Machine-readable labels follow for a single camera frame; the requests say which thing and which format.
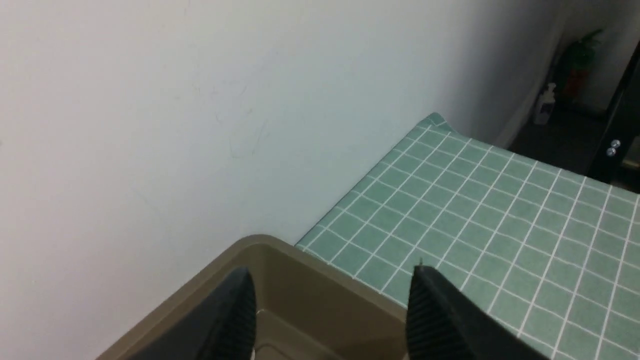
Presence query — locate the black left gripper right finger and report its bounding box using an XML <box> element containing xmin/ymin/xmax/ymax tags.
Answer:
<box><xmin>406</xmin><ymin>265</ymin><xmax>546</xmax><ymax>360</ymax></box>

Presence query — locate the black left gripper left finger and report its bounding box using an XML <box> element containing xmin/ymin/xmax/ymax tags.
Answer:
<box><xmin>130</xmin><ymin>268</ymin><xmax>258</xmax><ymax>360</ymax></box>

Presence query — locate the olive plastic bin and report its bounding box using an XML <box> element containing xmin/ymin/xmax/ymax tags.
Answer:
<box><xmin>99</xmin><ymin>234</ymin><xmax>407</xmax><ymax>360</ymax></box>

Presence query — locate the green checkered tablecloth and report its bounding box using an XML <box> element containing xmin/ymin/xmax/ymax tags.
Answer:
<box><xmin>297</xmin><ymin>114</ymin><xmax>640</xmax><ymax>360</ymax></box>

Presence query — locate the white pump bottle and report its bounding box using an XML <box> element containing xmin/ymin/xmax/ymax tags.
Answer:
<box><xmin>532</xmin><ymin>82</ymin><xmax>556</xmax><ymax>125</ymax></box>

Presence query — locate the red fire extinguisher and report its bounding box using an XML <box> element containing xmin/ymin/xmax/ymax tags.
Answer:
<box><xmin>554</xmin><ymin>28</ymin><xmax>603</xmax><ymax>104</ymax></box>

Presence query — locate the black metal frame post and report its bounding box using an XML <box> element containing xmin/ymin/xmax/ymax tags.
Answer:
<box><xmin>586</xmin><ymin>44</ymin><xmax>640</xmax><ymax>183</ymax></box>

